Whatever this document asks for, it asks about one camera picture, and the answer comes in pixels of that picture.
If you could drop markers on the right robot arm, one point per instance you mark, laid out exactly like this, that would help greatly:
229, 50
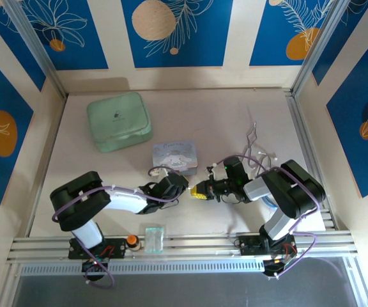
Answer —
299, 195

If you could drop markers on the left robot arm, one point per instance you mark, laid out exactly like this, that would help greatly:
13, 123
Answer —
123, 201

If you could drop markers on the clear plastic box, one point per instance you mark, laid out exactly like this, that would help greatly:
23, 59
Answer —
154, 240

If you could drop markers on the blue round object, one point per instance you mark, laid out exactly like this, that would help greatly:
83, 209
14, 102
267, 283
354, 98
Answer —
271, 204

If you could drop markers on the orange capped small bottle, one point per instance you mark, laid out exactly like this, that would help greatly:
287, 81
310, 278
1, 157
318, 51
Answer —
133, 241

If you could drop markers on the green square lidded box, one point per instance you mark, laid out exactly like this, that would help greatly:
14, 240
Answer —
118, 121

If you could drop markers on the black right electronics module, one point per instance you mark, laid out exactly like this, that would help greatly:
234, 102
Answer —
273, 265

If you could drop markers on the black electronics module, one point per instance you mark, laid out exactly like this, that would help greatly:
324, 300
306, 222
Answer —
273, 265
94, 267

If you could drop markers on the black left electronics module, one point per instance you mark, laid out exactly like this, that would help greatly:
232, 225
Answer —
94, 267

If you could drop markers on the thin aluminium side strip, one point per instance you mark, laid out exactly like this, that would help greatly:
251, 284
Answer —
46, 166

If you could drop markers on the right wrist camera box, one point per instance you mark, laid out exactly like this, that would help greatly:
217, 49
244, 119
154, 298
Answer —
212, 174

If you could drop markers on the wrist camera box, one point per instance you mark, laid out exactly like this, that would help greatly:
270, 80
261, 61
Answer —
212, 174
168, 179

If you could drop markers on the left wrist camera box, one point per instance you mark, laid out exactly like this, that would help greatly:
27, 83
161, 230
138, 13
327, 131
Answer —
168, 179

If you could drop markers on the long aluminium frame rail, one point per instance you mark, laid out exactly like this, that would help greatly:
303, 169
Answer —
203, 244

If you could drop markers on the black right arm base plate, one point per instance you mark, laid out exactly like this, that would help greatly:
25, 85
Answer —
251, 244

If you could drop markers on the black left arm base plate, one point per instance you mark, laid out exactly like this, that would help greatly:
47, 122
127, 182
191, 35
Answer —
117, 249

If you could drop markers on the wide aluminium side rail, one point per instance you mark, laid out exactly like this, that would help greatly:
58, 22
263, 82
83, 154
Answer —
302, 128

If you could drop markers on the aluminium corner post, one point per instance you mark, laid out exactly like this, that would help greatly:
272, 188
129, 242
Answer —
40, 54
318, 48

